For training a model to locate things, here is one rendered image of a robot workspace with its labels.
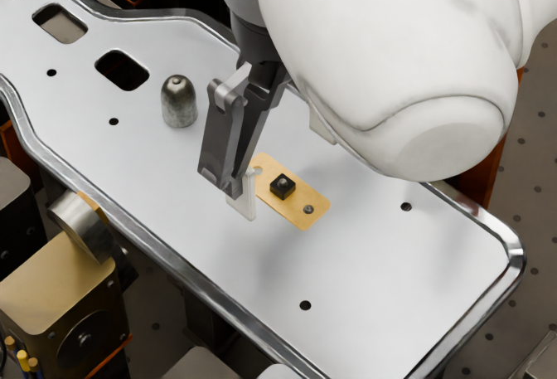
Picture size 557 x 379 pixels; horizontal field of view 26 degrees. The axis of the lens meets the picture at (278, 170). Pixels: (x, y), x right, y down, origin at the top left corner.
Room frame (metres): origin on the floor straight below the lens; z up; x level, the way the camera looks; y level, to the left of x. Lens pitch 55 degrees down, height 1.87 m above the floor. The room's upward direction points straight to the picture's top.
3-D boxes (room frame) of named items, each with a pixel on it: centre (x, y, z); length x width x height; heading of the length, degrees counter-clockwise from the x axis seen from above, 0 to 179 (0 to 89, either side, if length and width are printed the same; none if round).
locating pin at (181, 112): (0.67, 0.09, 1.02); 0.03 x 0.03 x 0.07
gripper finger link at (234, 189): (0.53, 0.04, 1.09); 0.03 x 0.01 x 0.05; 137
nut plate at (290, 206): (0.58, 0.00, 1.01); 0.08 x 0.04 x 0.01; 47
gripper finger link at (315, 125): (0.62, -0.04, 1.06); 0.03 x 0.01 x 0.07; 47
